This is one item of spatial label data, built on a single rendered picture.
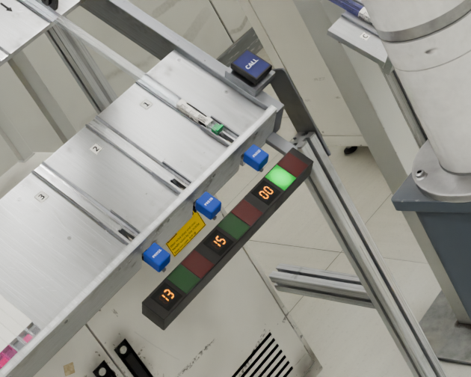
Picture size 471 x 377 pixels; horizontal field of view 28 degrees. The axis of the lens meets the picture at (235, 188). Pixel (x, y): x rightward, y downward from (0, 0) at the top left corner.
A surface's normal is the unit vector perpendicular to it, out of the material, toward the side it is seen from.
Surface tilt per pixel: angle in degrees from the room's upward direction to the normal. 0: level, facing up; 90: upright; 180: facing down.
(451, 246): 90
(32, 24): 42
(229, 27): 90
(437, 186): 0
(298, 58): 90
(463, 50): 90
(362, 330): 0
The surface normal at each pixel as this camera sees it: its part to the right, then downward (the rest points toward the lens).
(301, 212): -0.47, -0.78
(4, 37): 0.07, -0.54
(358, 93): -0.58, 0.63
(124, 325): 0.63, 0.04
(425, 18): -0.15, 0.54
